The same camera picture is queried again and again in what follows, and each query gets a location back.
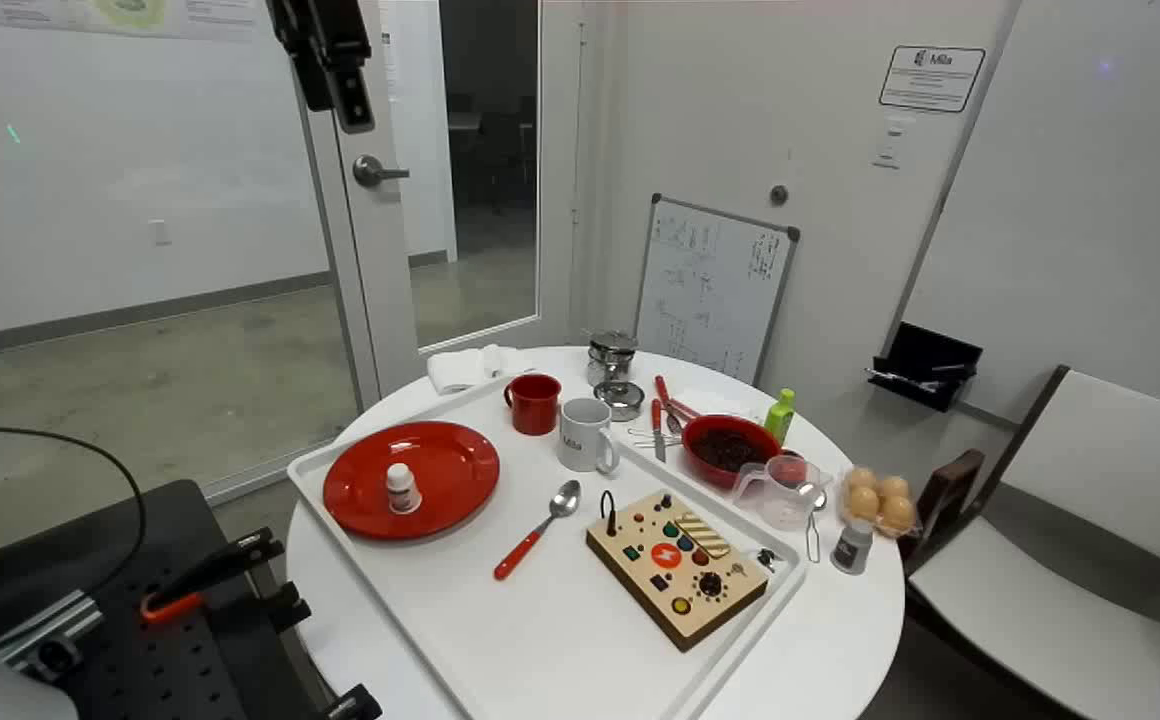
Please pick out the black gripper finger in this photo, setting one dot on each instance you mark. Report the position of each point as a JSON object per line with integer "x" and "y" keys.
{"x": 347, "y": 64}
{"x": 302, "y": 55}

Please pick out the red mug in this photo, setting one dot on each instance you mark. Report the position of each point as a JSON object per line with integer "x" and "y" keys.
{"x": 532, "y": 404}

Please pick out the white mug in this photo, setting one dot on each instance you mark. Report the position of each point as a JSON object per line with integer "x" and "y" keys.
{"x": 585, "y": 428}

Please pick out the metal measuring spoon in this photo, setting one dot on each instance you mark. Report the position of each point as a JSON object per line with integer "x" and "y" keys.
{"x": 816, "y": 506}

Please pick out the white folded cloth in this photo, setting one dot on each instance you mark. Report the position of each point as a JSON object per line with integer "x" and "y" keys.
{"x": 469, "y": 367}

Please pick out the metal canister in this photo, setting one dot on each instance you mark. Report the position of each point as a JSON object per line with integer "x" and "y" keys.
{"x": 608, "y": 357}

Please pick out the red plate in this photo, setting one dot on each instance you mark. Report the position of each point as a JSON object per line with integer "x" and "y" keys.
{"x": 453, "y": 466}

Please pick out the small leaning whiteboard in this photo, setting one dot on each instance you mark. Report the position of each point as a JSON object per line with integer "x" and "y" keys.
{"x": 713, "y": 285}

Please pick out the small metal cup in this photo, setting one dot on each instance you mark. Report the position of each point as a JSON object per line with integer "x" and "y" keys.
{"x": 622, "y": 398}

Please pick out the small white bottle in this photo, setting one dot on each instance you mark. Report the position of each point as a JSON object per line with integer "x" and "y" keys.
{"x": 400, "y": 493}

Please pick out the round door lock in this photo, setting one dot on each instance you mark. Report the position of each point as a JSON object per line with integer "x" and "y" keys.
{"x": 777, "y": 195}

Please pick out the red bowl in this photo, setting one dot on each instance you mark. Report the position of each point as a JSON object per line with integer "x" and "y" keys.
{"x": 730, "y": 451}

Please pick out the green bottle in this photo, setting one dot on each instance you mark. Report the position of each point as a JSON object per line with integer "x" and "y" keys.
{"x": 781, "y": 418}

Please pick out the orange and black clamp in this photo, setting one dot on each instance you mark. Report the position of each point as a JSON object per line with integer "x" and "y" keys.
{"x": 181, "y": 602}

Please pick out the white tray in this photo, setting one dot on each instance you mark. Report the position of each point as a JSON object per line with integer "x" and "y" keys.
{"x": 543, "y": 627}

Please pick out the clear plastic measuring cup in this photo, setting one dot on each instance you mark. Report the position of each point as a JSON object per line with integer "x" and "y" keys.
{"x": 777, "y": 488}

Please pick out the wooden busy board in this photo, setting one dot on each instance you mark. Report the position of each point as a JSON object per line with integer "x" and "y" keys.
{"x": 686, "y": 595}

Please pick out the small black clip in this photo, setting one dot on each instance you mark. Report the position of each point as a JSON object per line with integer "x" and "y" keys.
{"x": 769, "y": 556}

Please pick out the small salt shaker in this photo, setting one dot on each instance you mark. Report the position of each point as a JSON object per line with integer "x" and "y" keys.
{"x": 852, "y": 548}

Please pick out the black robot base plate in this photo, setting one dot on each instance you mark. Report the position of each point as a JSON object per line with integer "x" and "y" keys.
{"x": 125, "y": 544}

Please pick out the white wall sign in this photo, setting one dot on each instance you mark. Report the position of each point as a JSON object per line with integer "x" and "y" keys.
{"x": 931, "y": 76}

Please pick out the aluminium rail bracket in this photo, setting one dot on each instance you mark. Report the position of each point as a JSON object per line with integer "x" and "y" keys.
{"x": 44, "y": 634}

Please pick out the black wall file holder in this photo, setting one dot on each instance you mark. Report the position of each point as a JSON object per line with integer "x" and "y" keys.
{"x": 927, "y": 360}

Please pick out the white chair with wooden frame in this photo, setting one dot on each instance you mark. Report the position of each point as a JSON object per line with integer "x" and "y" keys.
{"x": 1114, "y": 466}

